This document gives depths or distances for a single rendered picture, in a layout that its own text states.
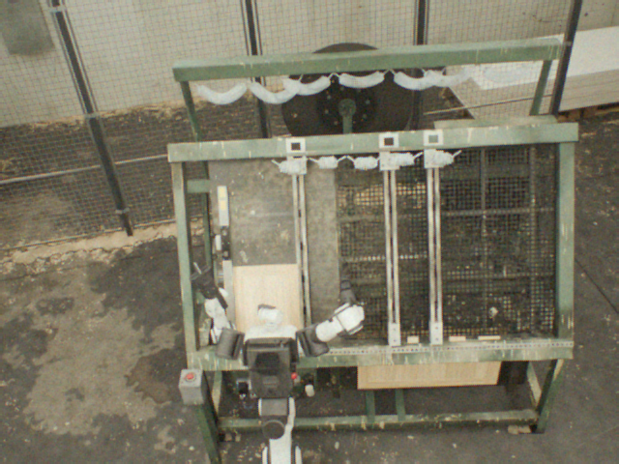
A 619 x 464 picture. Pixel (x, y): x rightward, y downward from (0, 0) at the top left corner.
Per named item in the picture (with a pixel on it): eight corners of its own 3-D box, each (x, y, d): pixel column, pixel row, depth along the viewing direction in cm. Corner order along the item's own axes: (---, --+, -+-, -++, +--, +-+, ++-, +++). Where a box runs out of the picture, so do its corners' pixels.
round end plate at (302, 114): (286, 167, 399) (275, 50, 348) (286, 162, 403) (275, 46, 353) (410, 160, 394) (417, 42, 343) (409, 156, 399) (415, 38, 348)
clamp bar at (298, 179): (298, 345, 358) (296, 359, 335) (287, 139, 342) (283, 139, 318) (315, 344, 358) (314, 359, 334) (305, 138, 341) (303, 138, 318)
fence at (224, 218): (230, 347, 361) (228, 350, 357) (219, 186, 348) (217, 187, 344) (238, 347, 361) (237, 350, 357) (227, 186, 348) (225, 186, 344)
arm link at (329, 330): (334, 311, 280) (310, 325, 297) (349, 336, 278) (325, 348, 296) (351, 301, 287) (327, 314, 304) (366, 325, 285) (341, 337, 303)
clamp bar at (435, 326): (426, 340, 354) (432, 355, 330) (421, 131, 338) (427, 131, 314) (443, 339, 353) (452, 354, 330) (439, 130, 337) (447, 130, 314)
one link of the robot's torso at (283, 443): (298, 477, 329) (292, 409, 310) (265, 478, 330) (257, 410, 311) (299, 455, 343) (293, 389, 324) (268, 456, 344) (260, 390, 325)
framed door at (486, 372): (358, 386, 409) (358, 389, 407) (357, 331, 374) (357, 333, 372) (495, 381, 404) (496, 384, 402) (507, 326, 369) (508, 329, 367)
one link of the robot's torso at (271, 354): (307, 406, 297) (303, 339, 287) (237, 408, 299) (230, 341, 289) (309, 374, 325) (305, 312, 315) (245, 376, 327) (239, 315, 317)
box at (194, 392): (184, 405, 348) (178, 387, 336) (188, 388, 357) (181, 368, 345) (205, 405, 347) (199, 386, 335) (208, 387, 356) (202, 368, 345)
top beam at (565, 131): (172, 161, 347) (167, 162, 337) (170, 144, 346) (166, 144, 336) (572, 141, 335) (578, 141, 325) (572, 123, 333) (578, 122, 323)
